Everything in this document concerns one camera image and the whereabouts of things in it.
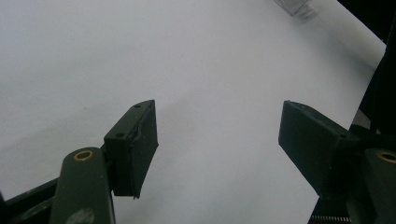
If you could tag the clear plastic tray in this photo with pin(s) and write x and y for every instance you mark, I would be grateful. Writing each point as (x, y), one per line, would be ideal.
(292, 6)

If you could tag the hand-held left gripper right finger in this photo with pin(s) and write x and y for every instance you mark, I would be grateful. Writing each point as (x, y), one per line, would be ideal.
(317, 149)

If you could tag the black curtain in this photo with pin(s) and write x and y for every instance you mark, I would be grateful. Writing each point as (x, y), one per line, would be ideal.
(386, 93)

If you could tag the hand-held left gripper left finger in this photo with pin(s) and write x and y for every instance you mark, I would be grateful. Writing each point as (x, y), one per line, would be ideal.
(132, 155)

